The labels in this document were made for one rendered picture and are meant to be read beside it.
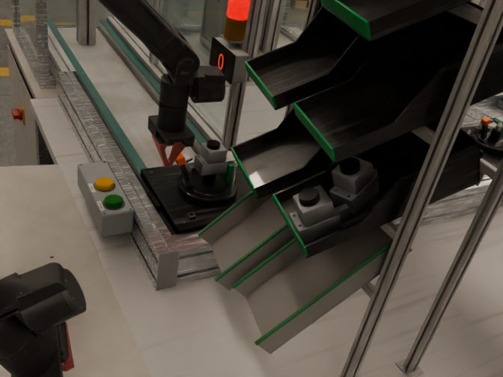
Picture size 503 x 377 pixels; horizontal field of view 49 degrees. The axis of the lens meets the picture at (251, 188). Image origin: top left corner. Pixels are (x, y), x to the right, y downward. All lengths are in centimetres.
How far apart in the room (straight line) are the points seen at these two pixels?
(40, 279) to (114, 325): 45
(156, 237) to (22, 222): 35
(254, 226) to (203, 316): 22
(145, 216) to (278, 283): 36
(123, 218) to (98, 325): 24
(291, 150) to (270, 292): 25
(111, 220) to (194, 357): 35
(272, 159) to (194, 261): 32
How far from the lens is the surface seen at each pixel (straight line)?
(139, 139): 157
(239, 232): 107
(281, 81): 88
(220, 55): 137
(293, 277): 96
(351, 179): 81
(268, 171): 94
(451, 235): 159
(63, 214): 137
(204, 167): 122
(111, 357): 106
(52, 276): 68
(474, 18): 72
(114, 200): 122
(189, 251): 114
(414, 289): 136
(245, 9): 132
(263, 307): 97
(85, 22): 216
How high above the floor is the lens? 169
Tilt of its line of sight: 33 degrees down
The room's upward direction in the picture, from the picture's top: 11 degrees clockwise
